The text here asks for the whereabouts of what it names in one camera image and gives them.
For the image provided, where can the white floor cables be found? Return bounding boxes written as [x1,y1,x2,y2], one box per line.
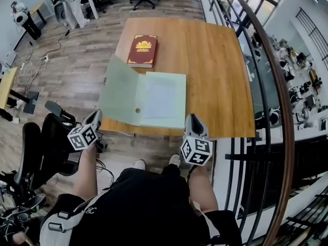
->
[16,54,50,87]

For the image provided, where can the small yellow side table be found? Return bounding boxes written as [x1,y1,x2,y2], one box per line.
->
[24,1,48,40]

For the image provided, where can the black mesh office chair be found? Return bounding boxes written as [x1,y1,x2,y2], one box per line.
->
[13,100,108,192]

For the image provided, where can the white round device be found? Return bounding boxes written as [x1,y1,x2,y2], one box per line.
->
[10,1,29,25]

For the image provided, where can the black cable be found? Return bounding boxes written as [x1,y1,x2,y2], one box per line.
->
[95,157,115,191]

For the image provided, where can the person's left forearm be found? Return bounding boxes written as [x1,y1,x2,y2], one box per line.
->
[72,147,99,202]

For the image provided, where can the person's right white shoe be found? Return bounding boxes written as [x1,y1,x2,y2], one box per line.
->
[169,154,181,168]

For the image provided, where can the white paper sheet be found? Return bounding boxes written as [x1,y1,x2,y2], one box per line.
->
[143,79,178,120]

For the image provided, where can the person's right forearm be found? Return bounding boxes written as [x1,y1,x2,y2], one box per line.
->
[188,163,219,213]

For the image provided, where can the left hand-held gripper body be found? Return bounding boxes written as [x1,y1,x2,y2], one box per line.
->
[67,109,104,152]

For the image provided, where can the yellow table with black legs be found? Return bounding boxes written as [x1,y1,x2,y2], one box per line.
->
[0,66,40,115]

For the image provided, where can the grey shoulder strap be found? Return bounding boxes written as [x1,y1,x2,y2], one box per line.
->
[39,194,104,246]

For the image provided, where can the brown wooden handrail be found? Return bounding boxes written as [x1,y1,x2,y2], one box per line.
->
[224,0,296,246]

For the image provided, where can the black metal railing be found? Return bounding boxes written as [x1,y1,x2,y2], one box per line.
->
[202,0,328,246]

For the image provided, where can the red book with gold print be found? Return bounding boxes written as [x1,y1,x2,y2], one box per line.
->
[126,34,158,69]

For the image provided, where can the light green file box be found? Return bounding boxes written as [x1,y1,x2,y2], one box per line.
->
[98,54,187,131]

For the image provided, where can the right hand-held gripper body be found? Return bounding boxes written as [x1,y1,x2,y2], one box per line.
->
[180,113,214,167]

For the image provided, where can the person's black clothing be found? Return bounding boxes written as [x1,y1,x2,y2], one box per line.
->
[43,162,243,246]

